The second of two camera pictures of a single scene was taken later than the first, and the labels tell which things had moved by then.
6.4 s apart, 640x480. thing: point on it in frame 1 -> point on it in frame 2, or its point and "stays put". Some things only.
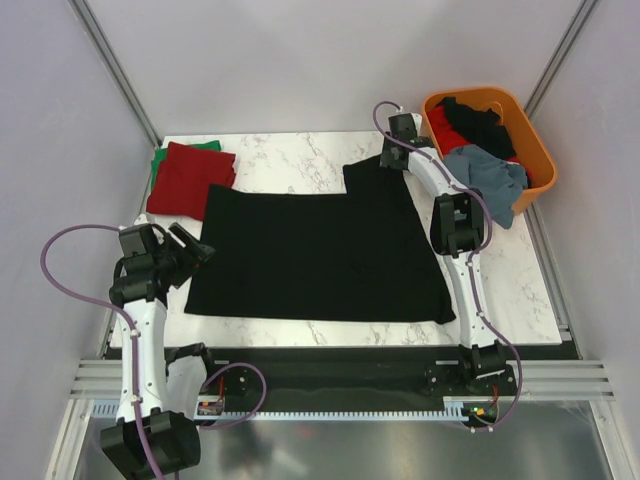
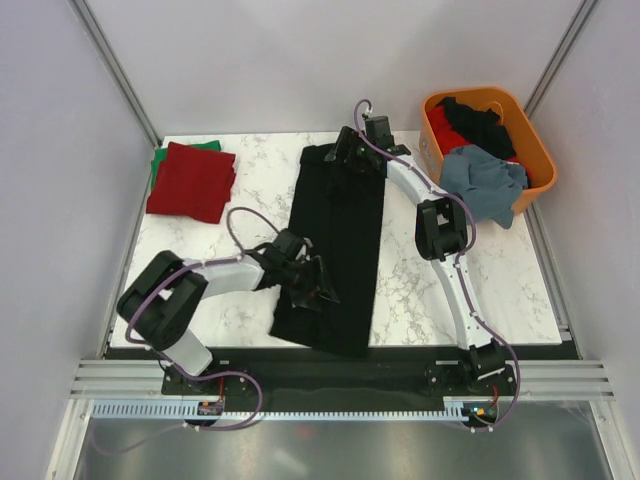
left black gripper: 190,254 -> 317,285
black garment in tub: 480,128 stays put
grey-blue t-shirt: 495,179 stays put
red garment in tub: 449,139 stays put
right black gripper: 386,157 -> 348,140
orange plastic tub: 530,152 stays put
